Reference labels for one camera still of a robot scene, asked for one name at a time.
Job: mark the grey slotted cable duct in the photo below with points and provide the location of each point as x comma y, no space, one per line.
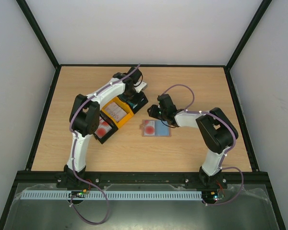
113,195

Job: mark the black enclosure frame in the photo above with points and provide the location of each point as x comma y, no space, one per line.
247,141

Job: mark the white pink card stack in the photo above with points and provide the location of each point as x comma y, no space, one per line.
116,112

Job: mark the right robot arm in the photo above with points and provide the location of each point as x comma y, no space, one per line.
218,133

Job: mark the red white card stack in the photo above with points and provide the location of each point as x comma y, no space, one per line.
103,128

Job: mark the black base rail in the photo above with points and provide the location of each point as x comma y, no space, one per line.
195,180

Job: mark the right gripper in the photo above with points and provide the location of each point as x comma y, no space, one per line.
154,111

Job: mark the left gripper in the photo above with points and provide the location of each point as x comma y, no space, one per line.
138,99

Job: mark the black bin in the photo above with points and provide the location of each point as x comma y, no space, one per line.
142,98
110,133

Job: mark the yellow bin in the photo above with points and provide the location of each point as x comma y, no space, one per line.
125,107

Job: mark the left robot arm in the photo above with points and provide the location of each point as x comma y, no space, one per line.
85,114

